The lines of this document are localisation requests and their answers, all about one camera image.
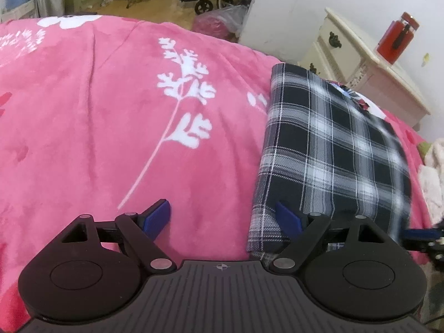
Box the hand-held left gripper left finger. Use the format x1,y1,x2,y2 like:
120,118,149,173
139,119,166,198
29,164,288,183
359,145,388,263
60,199,176,274

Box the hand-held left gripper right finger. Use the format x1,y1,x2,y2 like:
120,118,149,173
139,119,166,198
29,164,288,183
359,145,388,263
271,201,394,274

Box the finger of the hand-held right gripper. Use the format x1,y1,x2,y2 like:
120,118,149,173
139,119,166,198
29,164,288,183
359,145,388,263
402,226,444,242

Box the black white plaid pants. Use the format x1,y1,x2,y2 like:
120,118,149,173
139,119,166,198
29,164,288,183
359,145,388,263
247,63,414,261

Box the cream nightstand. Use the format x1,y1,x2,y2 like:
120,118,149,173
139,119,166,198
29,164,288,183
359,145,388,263
298,7,432,130

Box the red bottle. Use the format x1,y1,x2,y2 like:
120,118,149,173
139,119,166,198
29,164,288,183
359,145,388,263
377,12,420,65

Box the pink plastic bag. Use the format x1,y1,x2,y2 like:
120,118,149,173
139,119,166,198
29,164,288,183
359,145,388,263
192,5,248,40

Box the white water dispenser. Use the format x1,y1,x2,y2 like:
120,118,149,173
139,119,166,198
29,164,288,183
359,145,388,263
0,2,39,23

